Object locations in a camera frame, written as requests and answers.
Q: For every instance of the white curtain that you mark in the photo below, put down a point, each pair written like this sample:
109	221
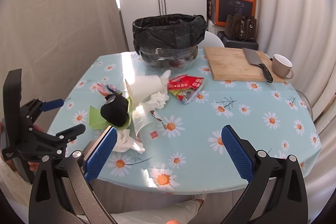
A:
304	32

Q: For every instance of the small crumpled white tissue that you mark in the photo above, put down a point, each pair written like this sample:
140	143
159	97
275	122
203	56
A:
158	100

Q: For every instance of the clear plastic trash bin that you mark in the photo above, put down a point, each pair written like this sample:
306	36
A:
162	59

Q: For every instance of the wooden cutting board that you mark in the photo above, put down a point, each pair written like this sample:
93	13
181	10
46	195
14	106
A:
231	64

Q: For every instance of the white tissue behind cup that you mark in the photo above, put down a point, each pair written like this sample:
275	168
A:
165	78

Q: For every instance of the white paper cup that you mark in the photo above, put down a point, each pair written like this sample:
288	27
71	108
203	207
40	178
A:
142	87

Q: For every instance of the beige ceramic mug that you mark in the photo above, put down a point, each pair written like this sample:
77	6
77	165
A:
282	66

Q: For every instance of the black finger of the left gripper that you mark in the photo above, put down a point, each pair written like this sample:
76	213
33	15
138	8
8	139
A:
72	133

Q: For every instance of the black crumpled cloth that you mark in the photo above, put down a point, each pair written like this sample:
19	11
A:
115	109

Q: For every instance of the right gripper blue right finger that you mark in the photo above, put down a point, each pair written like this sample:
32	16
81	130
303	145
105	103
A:
238	153

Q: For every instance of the steel cleaver black handle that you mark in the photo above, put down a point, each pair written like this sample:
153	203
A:
253	59

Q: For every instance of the brown leather handbag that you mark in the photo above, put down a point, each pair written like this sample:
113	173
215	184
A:
241	27

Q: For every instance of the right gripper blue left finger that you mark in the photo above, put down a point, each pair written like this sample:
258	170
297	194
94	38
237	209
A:
98	154

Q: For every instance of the clear plastic cup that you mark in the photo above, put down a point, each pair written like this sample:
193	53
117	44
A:
147	122

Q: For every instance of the person's white trouser leg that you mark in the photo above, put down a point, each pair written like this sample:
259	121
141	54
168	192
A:
182	212

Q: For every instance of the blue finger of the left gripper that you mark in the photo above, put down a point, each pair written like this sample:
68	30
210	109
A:
51	105

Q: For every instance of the red snack wrapper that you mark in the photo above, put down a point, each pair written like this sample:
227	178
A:
185	87

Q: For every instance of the colourful snack wrapper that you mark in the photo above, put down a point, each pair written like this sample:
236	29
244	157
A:
107	89

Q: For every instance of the white chair back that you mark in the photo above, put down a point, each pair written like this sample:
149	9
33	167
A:
211	40

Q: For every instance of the black storage box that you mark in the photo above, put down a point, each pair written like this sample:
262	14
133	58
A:
233	43

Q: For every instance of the large white tissue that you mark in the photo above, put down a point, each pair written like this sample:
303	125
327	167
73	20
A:
125	142

